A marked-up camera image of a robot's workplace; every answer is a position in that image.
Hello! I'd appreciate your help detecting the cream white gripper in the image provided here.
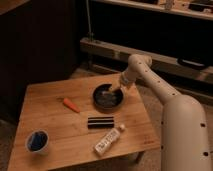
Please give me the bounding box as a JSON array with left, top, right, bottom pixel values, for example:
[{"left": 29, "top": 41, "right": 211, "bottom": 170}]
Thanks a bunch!
[{"left": 113, "top": 72, "right": 133, "bottom": 92}]

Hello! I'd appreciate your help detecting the black ceramic bowl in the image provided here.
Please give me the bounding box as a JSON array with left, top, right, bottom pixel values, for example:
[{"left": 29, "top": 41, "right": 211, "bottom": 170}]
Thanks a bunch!
[{"left": 92, "top": 84, "right": 124, "bottom": 109}]

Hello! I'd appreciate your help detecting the black striped rectangular case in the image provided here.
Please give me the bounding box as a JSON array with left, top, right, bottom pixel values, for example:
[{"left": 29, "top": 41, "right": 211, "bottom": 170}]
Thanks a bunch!
[{"left": 87, "top": 117, "right": 114, "bottom": 129}]

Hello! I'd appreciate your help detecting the white plastic bottle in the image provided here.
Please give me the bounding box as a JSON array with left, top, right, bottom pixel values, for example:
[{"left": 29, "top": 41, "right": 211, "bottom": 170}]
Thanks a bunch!
[{"left": 94, "top": 124, "right": 126, "bottom": 156}]

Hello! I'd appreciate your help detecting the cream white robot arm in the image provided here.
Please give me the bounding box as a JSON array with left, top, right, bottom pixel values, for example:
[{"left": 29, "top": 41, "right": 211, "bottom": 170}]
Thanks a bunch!
[{"left": 119, "top": 54, "right": 213, "bottom": 171}]

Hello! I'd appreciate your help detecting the low wooden bench shelf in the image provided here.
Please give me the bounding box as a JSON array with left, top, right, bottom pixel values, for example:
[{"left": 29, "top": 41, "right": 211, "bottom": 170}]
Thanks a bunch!
[{"left": 80, "top": 37, "right": 213, "bottom": 84}]

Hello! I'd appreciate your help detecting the orange carrot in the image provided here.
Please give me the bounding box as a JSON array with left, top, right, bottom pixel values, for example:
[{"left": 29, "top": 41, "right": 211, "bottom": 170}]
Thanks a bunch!
[{"left": 63, "top": 98, "right": 80, "bottom": 113}]

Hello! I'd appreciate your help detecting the wooden table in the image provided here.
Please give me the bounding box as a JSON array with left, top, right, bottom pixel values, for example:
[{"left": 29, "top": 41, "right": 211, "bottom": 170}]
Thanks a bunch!
[{"left": 7, "top": 74, "right": 160, "bottom": 171}]

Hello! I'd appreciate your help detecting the metal pole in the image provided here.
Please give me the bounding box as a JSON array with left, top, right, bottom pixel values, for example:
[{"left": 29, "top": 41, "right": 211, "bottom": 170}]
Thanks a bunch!
[{"left": 85, "top": 0, "right": 94, "bottom": 41}]

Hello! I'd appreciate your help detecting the white cup with blue inside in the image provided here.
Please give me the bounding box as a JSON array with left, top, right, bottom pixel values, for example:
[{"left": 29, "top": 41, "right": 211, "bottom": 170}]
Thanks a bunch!
[{"left": 25, "top": 130, "right": 49, "bottom": 155}]

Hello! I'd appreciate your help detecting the black handle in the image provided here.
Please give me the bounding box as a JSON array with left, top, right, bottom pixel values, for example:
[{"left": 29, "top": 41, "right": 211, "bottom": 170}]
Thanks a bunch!
[{"left": 177, "top": 58, "right": 209, "bottom": 70}]

